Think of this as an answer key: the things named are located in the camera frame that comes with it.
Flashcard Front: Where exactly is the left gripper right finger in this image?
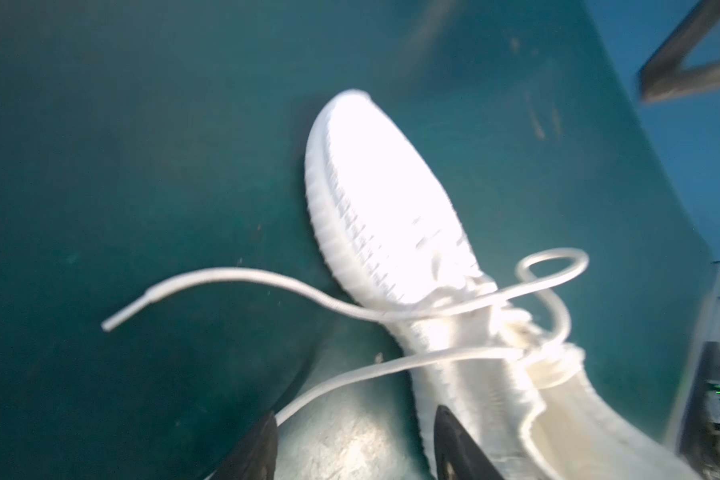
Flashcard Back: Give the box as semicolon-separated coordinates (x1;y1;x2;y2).
433;405;504;480

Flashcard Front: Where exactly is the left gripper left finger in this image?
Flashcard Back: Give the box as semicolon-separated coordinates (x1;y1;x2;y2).
208;411;278;480

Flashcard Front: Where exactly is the white shoelace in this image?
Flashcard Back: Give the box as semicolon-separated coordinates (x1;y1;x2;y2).
100;248;590;425

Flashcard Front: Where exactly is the white knit sneaker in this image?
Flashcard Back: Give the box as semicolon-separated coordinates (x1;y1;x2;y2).
305;90;695;479

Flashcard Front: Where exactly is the front aluminium rail base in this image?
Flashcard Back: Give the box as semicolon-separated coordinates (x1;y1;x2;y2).
663;261;720;479

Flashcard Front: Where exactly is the right aluminium frame post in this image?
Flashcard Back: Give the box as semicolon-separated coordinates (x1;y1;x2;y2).
637;0;720;104

